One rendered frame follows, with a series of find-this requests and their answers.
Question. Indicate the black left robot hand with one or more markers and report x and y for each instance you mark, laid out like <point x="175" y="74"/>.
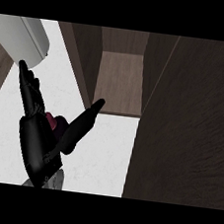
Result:
<point x="36" y="148"/>

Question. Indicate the brown wooden cabinet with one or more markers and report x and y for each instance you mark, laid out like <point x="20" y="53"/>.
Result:
<point x="120" y="82"/>

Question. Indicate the dark red wine bottle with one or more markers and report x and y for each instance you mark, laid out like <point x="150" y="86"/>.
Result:
<point x="52" y="120"/>

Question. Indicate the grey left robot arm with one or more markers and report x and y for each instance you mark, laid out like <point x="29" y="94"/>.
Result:
<point x="56" y="181"/>

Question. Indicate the dark brown cabinet door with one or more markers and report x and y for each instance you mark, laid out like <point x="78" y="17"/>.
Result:
<point x="188" y="126"/>

